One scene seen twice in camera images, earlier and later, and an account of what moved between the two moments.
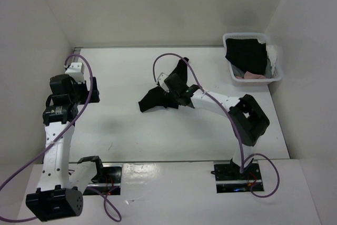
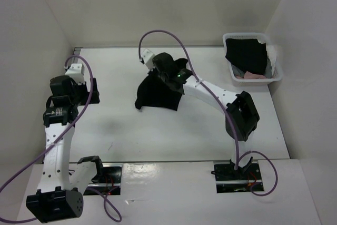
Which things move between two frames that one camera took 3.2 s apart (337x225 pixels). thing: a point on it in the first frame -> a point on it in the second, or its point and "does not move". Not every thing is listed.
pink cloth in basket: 249,75 does not move
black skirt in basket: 249,54 does not move
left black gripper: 83,86 does not move
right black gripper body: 175,96 -> 161,75
